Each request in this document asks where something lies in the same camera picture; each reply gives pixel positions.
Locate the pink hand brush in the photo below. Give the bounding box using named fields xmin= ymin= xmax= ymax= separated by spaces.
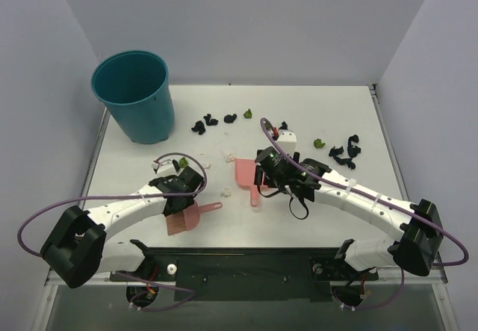
xmin=165 ymin=202 xmax=223 ymax=236

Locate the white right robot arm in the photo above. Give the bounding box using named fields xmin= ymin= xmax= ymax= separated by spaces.
xmin=255 ymin=146 xmax=444 ymax=278

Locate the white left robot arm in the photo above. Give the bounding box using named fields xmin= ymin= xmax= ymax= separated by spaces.
xmin=40 ymin=167 xmax=205 ymax=288

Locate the pink plastic dustpan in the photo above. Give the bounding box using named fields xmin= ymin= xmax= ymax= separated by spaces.
xmin=235 ymin=158 xmax=260 ymax=207

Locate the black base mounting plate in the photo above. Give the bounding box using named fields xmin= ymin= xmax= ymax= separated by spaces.
xmin=113 ymin=247 xmax=378 ymax=302

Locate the teal plastic bucket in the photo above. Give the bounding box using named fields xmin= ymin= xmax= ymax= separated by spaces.
xmin=90 ymin=50 xmax=175 ymax=144

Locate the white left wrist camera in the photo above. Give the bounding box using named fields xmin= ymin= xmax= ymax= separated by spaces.
xmin=152 ymin=159 xmax=180 ymax=176

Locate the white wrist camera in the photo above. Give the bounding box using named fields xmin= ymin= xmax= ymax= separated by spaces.
xmin=276 ymin=130 xmax=297 ymax=156
xmin=152 ymin=159 xmax=180 ymax=176

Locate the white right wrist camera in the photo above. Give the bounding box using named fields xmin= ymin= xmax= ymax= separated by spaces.
xmin=276 ymin=130 xmax=297 ymax=156

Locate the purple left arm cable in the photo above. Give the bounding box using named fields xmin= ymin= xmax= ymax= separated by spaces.
xmin=17 ymin=153 xmax=208 ymax=312

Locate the aluminium table frame rail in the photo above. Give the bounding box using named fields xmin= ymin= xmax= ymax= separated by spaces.
xmin=367 ymin=84 xmax=444 ymax=276

